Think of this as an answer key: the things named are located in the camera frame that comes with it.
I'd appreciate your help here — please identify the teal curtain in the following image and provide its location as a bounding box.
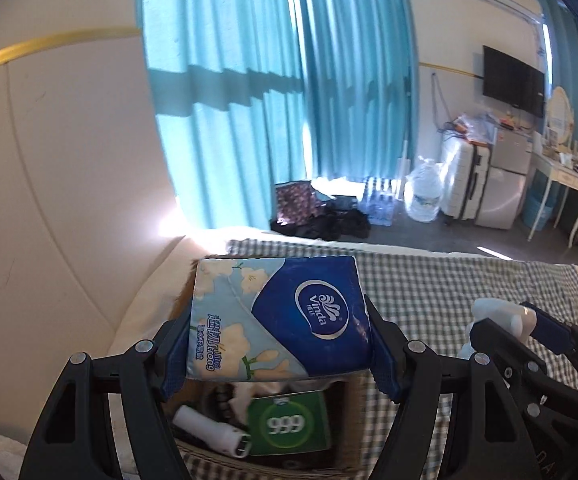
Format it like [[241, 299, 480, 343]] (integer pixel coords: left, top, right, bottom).
[[536, 0, 578, 141], [139, 0, 420, 233]]

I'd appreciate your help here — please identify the white spray bottle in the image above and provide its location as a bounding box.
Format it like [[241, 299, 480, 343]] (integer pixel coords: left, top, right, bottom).
[[456, 299, 537, 361]]

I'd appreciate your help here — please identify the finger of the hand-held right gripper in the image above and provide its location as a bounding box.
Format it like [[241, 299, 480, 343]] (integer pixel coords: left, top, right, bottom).
[[470, 319, 550, 397], [520, 301, 578, 377]]

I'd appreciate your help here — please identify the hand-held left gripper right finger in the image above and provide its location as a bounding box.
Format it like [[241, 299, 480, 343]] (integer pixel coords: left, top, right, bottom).
[[364, 294, 526, 480]]

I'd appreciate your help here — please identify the blue floral tissue pack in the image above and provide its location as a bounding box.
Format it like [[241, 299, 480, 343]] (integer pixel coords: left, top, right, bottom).
[[185, 255, 374, 383]]

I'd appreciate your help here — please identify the black wall television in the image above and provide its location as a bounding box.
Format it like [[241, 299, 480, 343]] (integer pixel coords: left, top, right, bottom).
[[483, 45, 547, 118]]

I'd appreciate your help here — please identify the plastic bags pile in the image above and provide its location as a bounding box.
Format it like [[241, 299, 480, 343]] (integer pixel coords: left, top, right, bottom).
[[449, 114, 500, 146]]

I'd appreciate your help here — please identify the checkered blanket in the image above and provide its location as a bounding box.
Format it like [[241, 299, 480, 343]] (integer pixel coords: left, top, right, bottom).
[[179, 239, 578, 480]]

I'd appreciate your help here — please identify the white tissue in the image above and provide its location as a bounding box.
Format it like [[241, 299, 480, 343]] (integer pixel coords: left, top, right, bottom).
[[224, 382, 290, 421]]

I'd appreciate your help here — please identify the patterned purple bag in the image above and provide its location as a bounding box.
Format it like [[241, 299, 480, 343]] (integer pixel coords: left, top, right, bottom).
[[275, 182, 320, 226]]

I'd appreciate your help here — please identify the green medicine box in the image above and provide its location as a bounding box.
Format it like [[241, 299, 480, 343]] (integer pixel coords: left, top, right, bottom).
[[246, 391, 332, 457]]

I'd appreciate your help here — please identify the white suitcase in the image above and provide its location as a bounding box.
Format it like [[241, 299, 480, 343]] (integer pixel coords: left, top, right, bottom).
[[440, 135, 492, 221]]

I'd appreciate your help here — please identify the silver fridge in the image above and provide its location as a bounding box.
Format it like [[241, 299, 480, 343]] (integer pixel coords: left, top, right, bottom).
[[476, 127, 534, 231]]

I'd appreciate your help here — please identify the oval white mirror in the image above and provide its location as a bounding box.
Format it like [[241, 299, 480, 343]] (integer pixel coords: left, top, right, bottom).
[[546, 86, 574, 143]]

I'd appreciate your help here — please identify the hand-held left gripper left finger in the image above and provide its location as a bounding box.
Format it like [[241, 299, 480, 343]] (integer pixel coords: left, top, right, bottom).
[[19, 310, 197, 480]]

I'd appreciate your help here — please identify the large clear water jug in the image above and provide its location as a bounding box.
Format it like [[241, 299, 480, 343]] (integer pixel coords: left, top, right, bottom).
[[403, 157, 442, 223]]

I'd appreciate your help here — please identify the cream bedsheet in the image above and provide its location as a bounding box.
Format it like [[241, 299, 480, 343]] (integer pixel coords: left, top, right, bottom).
[[106, 227, 230, 361]]

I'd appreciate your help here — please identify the pack of water bottles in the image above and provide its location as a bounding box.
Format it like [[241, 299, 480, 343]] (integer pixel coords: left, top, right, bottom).
[[359, 177, 400, 226]]

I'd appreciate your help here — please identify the blue bin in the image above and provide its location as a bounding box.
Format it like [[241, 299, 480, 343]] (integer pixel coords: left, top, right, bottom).
[[521, 192, 557, 228]]

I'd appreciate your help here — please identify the black bags heap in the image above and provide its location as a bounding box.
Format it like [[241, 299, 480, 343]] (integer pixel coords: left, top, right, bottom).
[[269, 195, 372, 241]]

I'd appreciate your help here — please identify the white dressing desk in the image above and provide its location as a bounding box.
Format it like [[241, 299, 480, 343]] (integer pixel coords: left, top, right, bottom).
[[526, 135, 578, 248]]

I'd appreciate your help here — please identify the cream padded headboard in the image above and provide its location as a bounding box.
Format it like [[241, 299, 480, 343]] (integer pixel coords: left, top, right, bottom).
[[0, 25, 195, 441]]

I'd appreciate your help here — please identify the woven storage basket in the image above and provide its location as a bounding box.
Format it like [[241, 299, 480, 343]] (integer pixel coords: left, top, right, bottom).
[[166, 280, 370, 478]]

